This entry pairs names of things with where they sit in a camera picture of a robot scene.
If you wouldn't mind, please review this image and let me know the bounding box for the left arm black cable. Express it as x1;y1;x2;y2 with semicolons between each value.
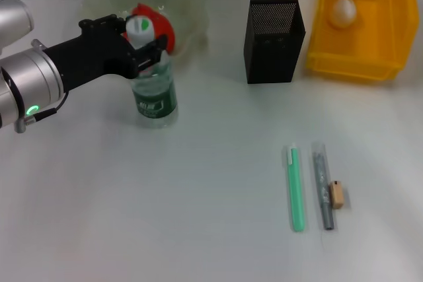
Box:
24;92;69;121

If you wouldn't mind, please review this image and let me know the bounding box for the clear green-label water bottle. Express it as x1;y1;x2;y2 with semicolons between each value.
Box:
125;14;179;128

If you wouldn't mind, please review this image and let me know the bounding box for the green pen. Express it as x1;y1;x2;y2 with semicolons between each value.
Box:
286;145;307;232

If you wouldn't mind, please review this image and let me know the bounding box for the small wooden block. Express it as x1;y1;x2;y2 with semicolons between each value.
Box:
329;180;345;209

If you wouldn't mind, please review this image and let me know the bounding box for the translucent green fruit bowl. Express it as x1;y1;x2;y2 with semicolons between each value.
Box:
81;0;212;68

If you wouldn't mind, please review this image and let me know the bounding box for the yellow plastic bin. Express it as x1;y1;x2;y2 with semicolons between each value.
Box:
305;0;422;83

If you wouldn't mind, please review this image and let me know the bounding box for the white paper ball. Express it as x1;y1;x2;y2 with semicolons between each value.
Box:
332;0;358;28

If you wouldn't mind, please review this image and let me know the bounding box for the black mesh pen holder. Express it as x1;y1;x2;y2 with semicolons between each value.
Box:
243;0;307;85

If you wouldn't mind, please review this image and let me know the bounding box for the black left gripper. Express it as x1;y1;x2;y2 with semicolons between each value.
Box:
42;14;169;93

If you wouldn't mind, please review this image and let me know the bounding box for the grey pen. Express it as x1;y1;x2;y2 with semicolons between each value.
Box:
312;141;336;231

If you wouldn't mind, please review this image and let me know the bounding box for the red-orange fruit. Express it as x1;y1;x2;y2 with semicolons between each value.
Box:
124;3;176;55

